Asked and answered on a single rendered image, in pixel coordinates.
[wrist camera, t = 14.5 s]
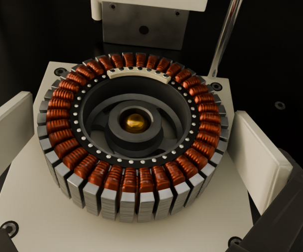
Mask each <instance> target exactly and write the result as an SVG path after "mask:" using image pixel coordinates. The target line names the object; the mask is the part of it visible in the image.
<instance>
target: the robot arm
mask: <svg viewBox="0 0 303 252"><path fill-rule="evenodd" d="M34 134H35V129H34V111H33V94H32V93H31V92H29V91H21V92H20V93H18V94H17V95H16V96H14V97H13V98H12V99H10V100H9V101H8V102H6V103H5V104H4V105H2V106H1V107H0V176H1V175H2V173H3V172H4V171H5V170H6V168H7V167H8V166H9V165H10V164H11V162H12V161H13V160H14V159H15V157H16V156H17V155H18V154H19V153H20V151H21V150H22V149H23V148H24V147H25V145H26V144H27V143H28V142H29V140H30V139H31V138H32V137H33V136H34ZM227 152H228V154H229V156H230V158H231V159H232V161H233V163H234V165H235V167H236V169H237V171H238V173H239V175H240V177H241V179H242V180H243V182H244V184H245V186H246V188H247V190H248V192H249V194H250V196H251V198H252V200H253V202H254V203H255V205H256V207H257V209H258V211H259V213H260V215H261V217H260V218H259V219H258V220H257V222H256V223H255V224H254V225H253V227H252V228H251V229H250V230H249V232H248V233H247V234H246V235H245V237H244V238H243V239H242V241H241V242H240V243H239V244H238V245H237V244H235V243H232V244H231V245H230V246H229V247H228V249H227V250H226V251H225V252H297V251H298V249H299V247H300V245H301V243H302V242H303V169H302V168H301V167H300V166H299V165H298V164H297V162H296V161H295V160H294V159H293V158H292V157H291V156H290V155H289V154H288V153H287V152H286V151H284V150H283V149H281V148H277V147H276V146H275V145H274V144H273V143H272V141H271V140H270V139H269V138H268V137H267V136H266V135H265V133H264V132H263V131H262V130H261V129H260V128H259V126H258V125H257V124H256V123H255V122H254V121H253V120H252V118H251V117H250V116H249V115H248V114H247V113H246V111H242V110H237V111H236V112H235V113H234V118H233V122H232V127H231V131H230V136H229V141H228V145H227ZM0 252H18V250H17V248H16V246H15V245H14V243H13V241H12V239H11V238H10V236H9V234H8V232H7V231H6V230H5V228H1V229H0Z"/></svg>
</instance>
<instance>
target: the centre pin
mask: <svg viewBox="0 0 303 252"><path fill-rule="evenodd" d="M120 126H121V128H122V129H124V130H125V131H126V132H129V133H132V134H139V133H143V132H145V131H146V130H148V129H149V127H150V124H149V122H148V121H147V120H146V119H145V118H144V117H142V116H141V115H139V114H136V113H134V114H131V115H129V116H127V117H125V118H124V119H123V120H122V121H121V122H120Z"/></svg>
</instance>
